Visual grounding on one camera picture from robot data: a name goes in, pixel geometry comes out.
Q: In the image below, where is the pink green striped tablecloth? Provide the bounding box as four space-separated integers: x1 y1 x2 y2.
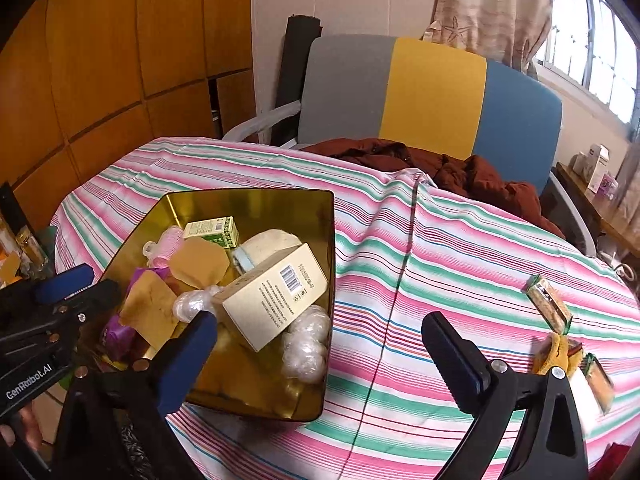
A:
50 137 640 480

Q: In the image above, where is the pink hair roller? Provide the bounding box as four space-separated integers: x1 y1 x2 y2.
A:
142 226 187 270

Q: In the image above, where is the yellow knitted item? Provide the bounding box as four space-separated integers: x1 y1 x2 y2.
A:
532 332 583 376

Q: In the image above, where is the small plastic white bundle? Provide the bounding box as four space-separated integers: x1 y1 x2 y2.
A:
174 285 223 323

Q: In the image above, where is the beige side curtain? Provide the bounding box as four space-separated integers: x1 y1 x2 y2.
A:
607 125 640 226

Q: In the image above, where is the small white box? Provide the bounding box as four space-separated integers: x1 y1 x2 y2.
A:
586 144 612 195

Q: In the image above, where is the wooden side table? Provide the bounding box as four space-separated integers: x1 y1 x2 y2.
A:
555 162 640 261

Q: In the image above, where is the large plastic white bundle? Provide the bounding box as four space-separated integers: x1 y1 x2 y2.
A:
281 304 332 386

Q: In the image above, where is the purple foil packet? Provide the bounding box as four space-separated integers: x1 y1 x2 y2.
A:
102 267 166 361

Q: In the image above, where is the orange wooden wardrobe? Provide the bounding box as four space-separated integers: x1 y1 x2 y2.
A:
0 0 258 231

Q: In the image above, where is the rounded tan pad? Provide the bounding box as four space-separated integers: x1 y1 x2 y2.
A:
169 237 230 287

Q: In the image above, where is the person's left hand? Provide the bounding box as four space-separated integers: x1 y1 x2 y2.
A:
0 407 45 455

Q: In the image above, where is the glass bottle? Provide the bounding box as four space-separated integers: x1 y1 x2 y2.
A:
17 225 51 278

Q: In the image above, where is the brown jacket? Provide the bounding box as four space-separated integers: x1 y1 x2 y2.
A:
300 137 566 238

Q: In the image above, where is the gold metal tin box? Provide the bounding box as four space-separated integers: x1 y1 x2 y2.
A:
77 189 337 423

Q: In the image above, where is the grey yellow blue chair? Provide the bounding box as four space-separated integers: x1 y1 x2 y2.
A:
297 34 598 256

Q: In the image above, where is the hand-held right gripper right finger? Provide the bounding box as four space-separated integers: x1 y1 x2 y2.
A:
421 311 591 480

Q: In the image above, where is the small green box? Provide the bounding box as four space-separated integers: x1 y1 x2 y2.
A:
182 216 240 250

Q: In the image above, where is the beige cardboard box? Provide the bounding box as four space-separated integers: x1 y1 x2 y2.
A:
212 242 330 353

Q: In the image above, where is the beige starfish print curtain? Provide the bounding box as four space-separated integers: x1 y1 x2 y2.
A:
432 0 553 81

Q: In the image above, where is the green edged snack packet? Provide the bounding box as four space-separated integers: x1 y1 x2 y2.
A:
580 352 616 416
524 274 573 333

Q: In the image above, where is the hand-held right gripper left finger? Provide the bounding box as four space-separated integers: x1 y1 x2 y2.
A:
42 310 218 480

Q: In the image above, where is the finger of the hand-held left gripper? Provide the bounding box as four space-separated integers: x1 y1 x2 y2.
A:
0 264 96 313
30 279 123 333

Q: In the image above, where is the barred window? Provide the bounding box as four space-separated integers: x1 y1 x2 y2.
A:
535 0 640 126

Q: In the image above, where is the square tan paper pad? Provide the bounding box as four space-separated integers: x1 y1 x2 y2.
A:
120 272 178 351

